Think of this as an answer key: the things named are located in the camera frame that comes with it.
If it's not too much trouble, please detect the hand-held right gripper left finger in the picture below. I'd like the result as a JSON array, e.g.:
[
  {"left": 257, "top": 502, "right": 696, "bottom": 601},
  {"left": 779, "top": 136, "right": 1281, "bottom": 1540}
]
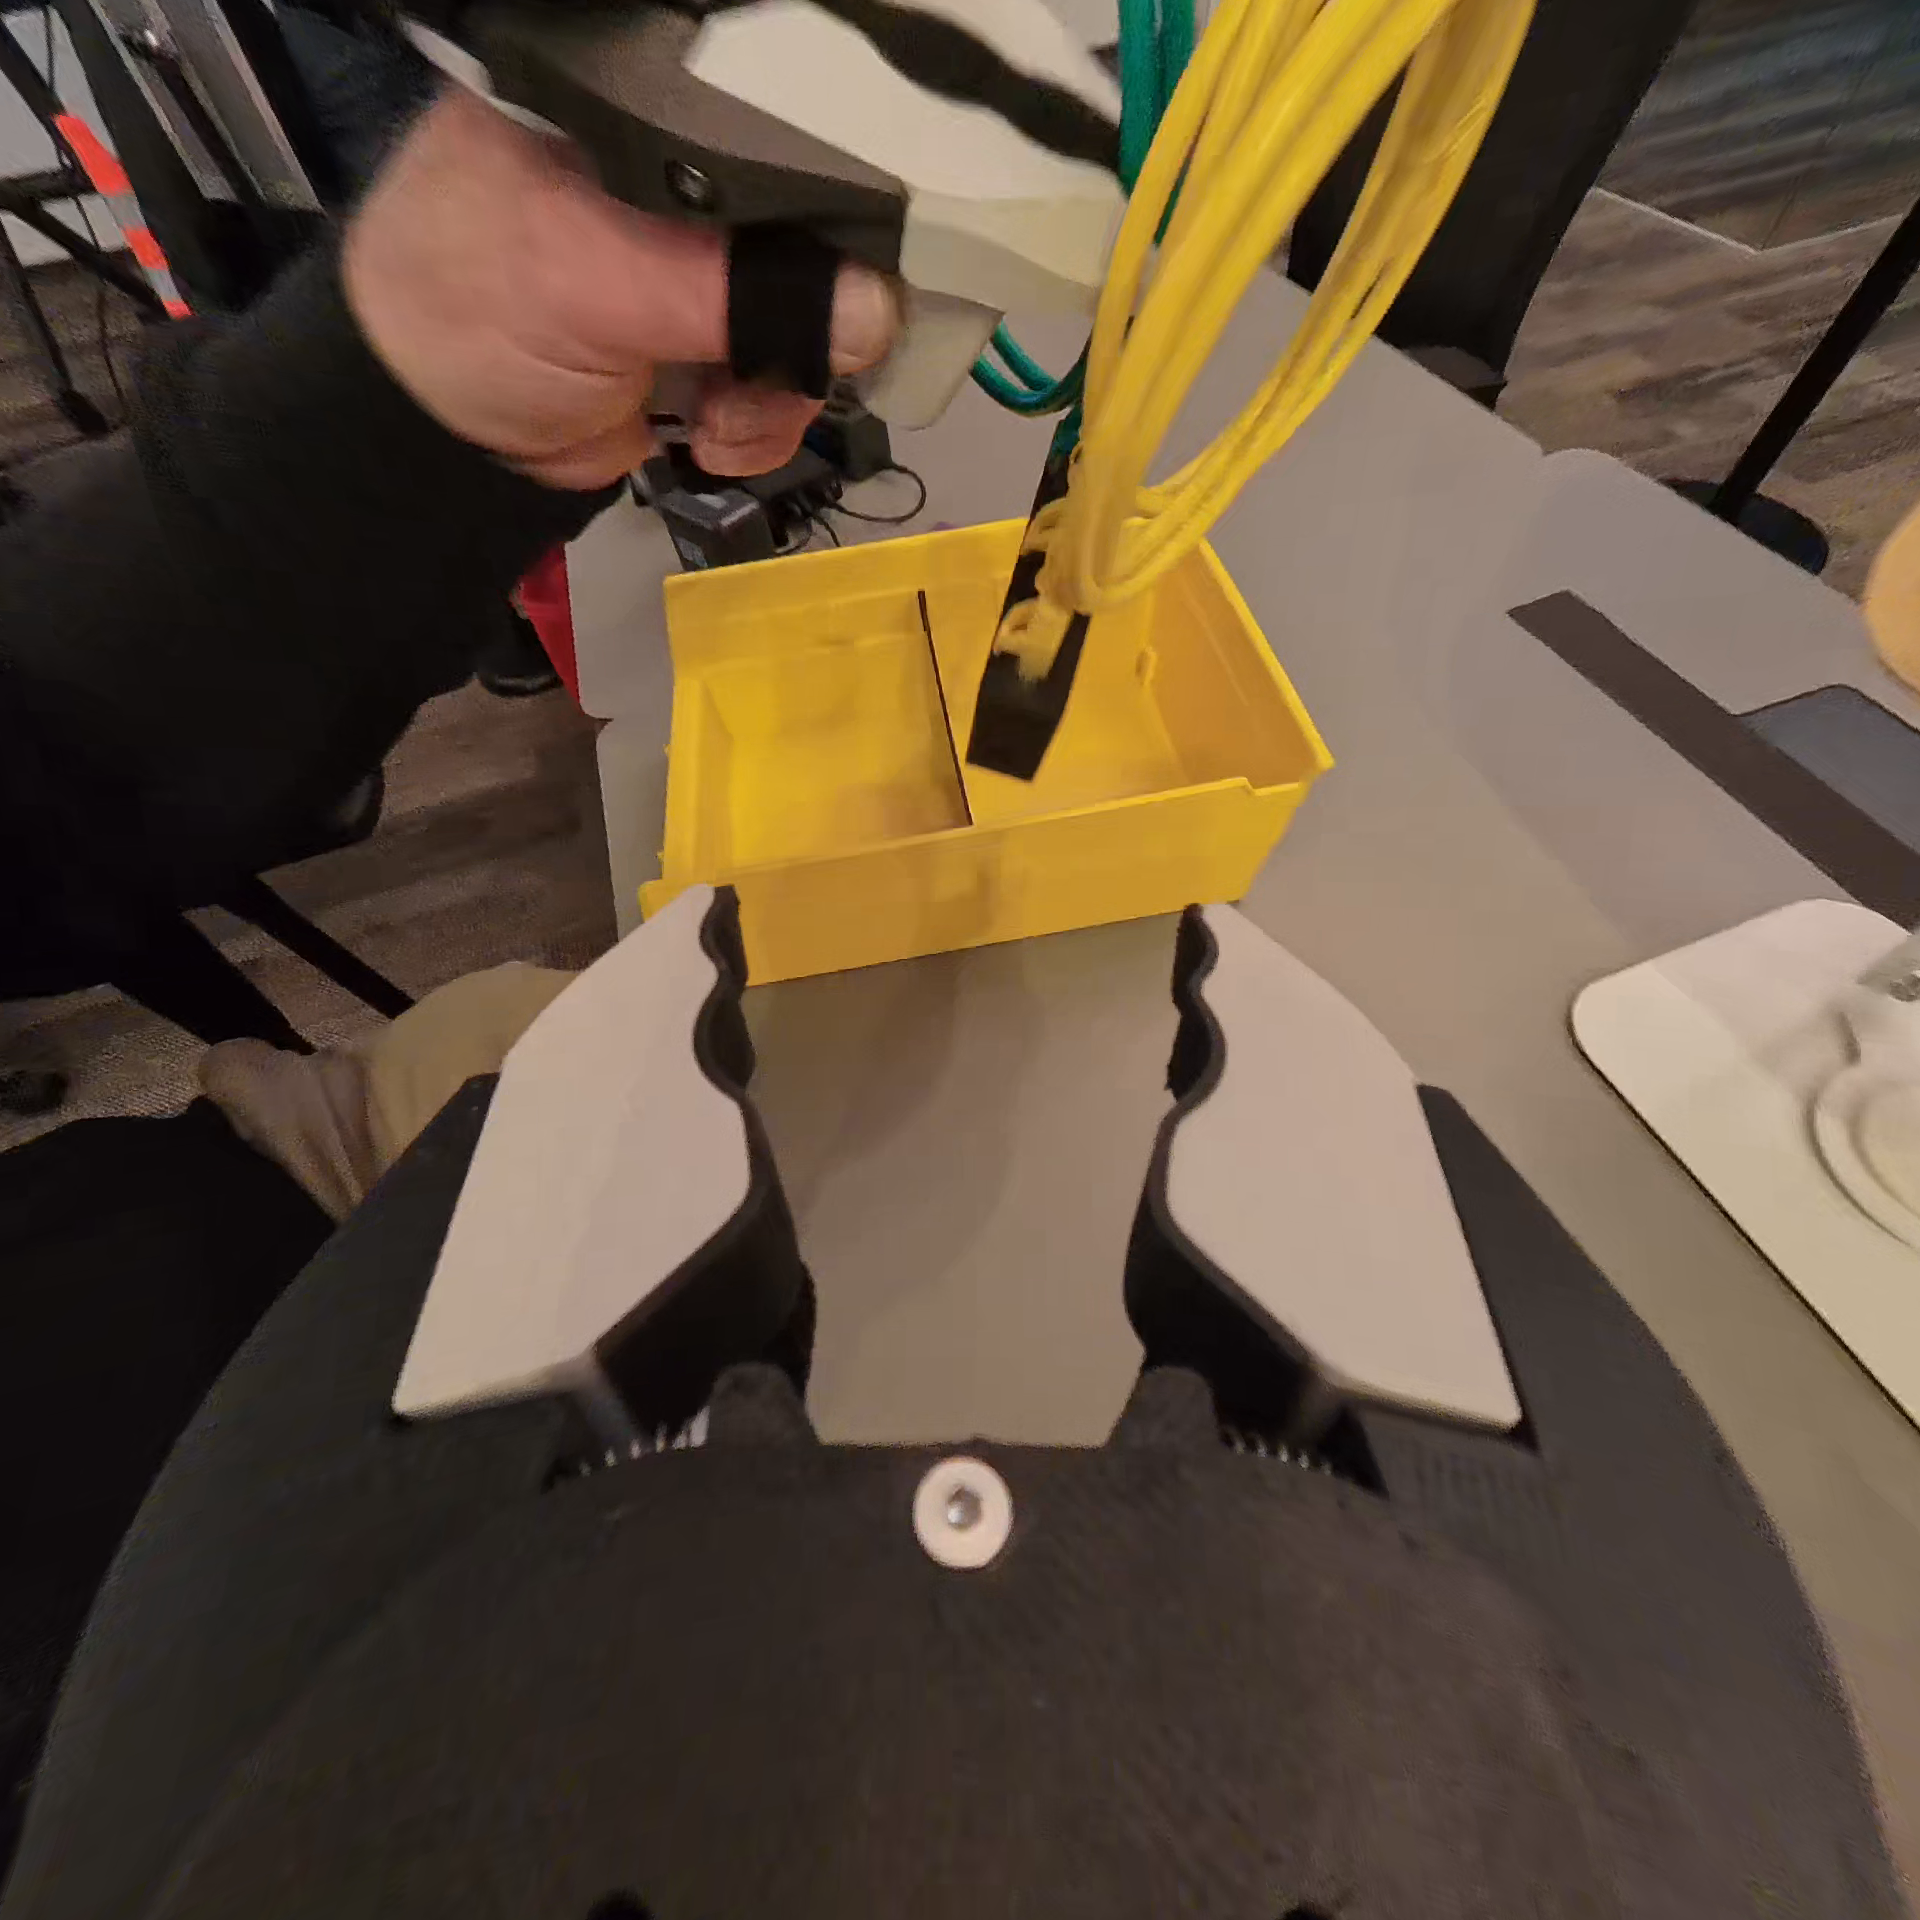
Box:
[{"left": 393, "top": 884, "right": 815, "bottom": 1446}]

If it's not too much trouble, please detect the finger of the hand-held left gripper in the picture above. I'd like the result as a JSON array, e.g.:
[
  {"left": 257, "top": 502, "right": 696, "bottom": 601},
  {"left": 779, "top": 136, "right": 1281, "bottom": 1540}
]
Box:
[{"left": 682, "top": 0, "right": 1128, "bottom": 427}]

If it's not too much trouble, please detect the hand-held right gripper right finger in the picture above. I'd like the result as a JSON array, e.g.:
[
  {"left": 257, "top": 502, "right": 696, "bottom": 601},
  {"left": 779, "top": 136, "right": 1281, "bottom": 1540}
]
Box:
[{"left": 1121, "top": 901, "right": 1525, "bottom": 1446}]

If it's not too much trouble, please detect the green ethernet cable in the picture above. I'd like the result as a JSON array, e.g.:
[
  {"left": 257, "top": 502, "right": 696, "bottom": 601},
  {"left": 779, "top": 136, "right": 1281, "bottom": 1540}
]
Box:
[{"left": 970, "top": 0, "right": 1201, "bottom": 427}]

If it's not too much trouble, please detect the yellow ethernet cable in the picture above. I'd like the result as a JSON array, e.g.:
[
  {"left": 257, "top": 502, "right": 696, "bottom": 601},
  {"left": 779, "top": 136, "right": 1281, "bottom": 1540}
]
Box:
[{"left": 996, "top": 0, "right": 1543, "bottom": 696}]

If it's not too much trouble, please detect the yellow plastic bin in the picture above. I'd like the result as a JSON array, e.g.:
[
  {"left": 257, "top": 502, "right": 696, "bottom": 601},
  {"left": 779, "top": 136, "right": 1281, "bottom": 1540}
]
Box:
[{"left": 638, "top": 514, "right": 1335, "bottom": 993}]

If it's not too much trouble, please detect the black ethernet port coupler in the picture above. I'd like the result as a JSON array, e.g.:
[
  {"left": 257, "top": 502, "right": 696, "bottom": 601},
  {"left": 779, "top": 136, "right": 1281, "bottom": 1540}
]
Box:
[{"left": 965, "top": 464, "right": 1093, "bottom": 785}]

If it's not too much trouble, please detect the person's left forearm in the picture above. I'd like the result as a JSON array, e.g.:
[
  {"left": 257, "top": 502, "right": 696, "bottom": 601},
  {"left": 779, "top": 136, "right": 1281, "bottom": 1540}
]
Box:
[{"left": 0, "top": 247, "right": 619, "bottom": 1005}]

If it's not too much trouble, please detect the person's left hand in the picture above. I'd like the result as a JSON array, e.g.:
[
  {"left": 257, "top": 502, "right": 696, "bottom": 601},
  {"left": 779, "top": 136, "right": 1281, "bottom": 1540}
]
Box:
[{"left": 344, "top": 94, "right": 906, "bottom": 488}]

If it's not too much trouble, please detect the person's leg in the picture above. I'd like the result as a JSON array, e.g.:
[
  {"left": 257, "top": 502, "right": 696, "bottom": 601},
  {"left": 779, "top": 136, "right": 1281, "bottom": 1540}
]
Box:
[{"left": 197, "top": 961, "right": 579, "bottom": 1222}]

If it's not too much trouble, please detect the red object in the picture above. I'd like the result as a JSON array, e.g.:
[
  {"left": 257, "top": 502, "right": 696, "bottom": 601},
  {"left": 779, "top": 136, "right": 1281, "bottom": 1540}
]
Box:
[{"left": 511, "top": 548, "right": 587, "bottom": 706}]

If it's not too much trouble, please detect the black bin divider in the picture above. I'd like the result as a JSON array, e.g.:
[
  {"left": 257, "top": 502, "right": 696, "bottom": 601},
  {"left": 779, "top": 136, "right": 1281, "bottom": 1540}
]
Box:
[{"left": 916, "top": 592, "right": 977, "bottom": 829}]

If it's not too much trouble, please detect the clear glass object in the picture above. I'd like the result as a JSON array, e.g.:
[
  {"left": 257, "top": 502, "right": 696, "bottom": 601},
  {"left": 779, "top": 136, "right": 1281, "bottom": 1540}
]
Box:
[{"left": 1808, "top": 929, "right": 1920, "bottom": 1249}]

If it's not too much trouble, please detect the black tape strip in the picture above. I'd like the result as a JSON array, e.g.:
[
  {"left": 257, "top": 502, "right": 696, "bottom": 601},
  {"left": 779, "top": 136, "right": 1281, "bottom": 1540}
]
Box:
[{"left": 1504, "top": 592, "right": 1920, "bottom": 920}]

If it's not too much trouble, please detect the tripod with orange tape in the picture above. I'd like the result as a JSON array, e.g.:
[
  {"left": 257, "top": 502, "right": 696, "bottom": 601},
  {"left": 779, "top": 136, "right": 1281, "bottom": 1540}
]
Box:
[{"left": 0, "top": 0, "right": 204, "bottom": 440}]

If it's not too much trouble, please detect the dark phone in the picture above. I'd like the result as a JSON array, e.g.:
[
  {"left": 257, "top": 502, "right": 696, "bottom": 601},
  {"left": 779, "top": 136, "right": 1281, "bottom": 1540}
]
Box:
[{"left": 1745, "top": 689, "right": 1920, "bottom": 847}]

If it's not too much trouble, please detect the tan object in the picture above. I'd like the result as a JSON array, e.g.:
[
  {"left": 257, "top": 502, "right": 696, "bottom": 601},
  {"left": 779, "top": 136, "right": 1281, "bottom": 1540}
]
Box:
[{"left": 1859, "top": 502, "right": 1920, "bottom": 696}]

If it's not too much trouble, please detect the black stand with round base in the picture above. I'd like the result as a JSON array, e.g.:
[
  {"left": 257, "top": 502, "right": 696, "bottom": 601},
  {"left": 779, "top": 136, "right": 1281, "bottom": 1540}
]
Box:
[{"left": 1662, "top": 194, "right": 1920, "bottom": 575}]

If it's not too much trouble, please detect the black device with cables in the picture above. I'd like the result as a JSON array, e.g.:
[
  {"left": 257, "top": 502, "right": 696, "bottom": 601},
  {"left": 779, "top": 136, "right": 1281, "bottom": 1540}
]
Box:
[{"left": 625, "top": 380, "right": 928, "bottom": 575}]

